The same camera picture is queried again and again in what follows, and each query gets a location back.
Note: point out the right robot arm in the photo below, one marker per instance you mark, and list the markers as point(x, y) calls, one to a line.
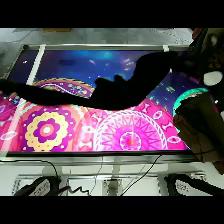
point(186, 185)

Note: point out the tan garment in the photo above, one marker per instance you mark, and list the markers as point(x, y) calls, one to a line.
point(200, 143)

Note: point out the black garment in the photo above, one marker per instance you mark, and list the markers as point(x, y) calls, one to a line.
point(113, 93)

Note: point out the dark brown garment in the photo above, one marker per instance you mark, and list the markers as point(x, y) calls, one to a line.
point(200, 110)

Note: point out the heap of clothes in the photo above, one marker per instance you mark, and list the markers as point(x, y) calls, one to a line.
point(201, 41)

